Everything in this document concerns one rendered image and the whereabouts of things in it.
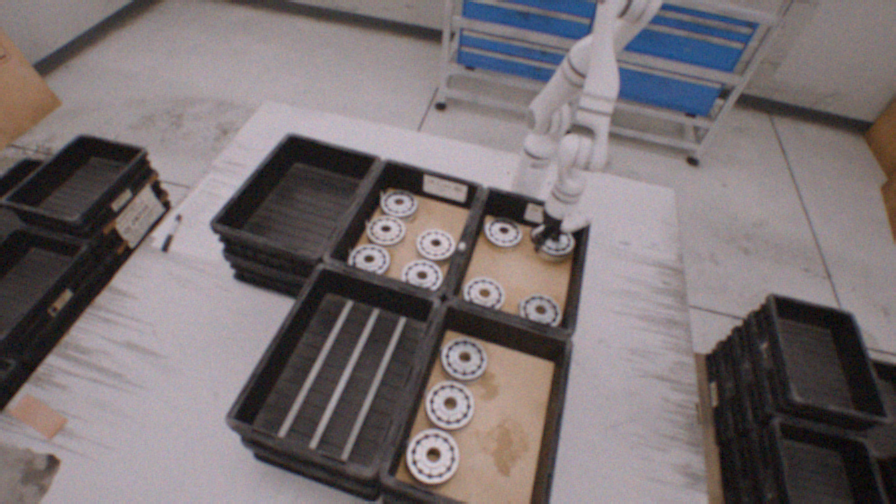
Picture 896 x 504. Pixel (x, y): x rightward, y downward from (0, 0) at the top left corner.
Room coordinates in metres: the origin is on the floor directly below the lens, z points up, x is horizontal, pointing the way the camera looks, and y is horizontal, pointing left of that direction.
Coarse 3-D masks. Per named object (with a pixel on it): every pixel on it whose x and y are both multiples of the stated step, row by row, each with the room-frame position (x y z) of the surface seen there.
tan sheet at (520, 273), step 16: (480, 240) 0.87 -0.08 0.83; (528, 240) 0.90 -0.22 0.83; (480, 256) 0.81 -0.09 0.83; (496, 256) 0.82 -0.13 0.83; (512, 256) 0.83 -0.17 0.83; (528, 256) 0.84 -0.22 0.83; (480, 272) 0.76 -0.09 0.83; (496, 272) 0.77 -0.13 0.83; (512, 272) 0.78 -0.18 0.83; (528, 272) 0.78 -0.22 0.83; (544, 272) 0.79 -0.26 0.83; (560, 272) 0.80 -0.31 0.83; (512, 288) 0.72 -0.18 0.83; (528, 288) 0.73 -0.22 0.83; (544, 288) 0.74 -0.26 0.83; (560, 288) 0.75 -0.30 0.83; (512, 304) 0.67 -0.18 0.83; (560, 304) 0.69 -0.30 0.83; (560, 320) 0.65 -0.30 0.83
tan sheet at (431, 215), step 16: (432, 208) 0.97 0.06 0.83; (448, 208) 0.98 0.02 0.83; (416, 224) 0.90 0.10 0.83; (432, 224) 0.90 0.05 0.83; (448, 224) 0.91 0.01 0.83; (464, 224) 0.92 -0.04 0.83; (416, 240) 0.84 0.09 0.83; (400, 256) 0.77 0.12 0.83; (416, 256) 0.78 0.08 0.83; (400, 272) 0.72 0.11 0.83
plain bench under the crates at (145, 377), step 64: (256, 128) 1.37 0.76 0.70; (320, 128) 1.42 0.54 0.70; (384, 128) 1.48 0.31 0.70; (640, 192) 1.32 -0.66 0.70; (192, 256) 0.77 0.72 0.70; (640, 256) 1.01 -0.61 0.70; (128, 320) 0.54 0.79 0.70; (192, 320) 0.57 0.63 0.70; (256, 320) 0.60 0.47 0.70; (640, 320) 0.77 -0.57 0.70; (64, 384) 0.35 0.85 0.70; (128, 384) 0.38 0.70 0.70; (192, 384) 0.40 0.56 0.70; (576, 384) 0.55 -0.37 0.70; (640, 384) 0.57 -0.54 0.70; (64, 448) 0.22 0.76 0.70; (128, 448) 0.24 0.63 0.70; (192, 448) 0.26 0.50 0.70; (576, 448) 0.38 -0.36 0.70; (640, 448) 0.40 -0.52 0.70
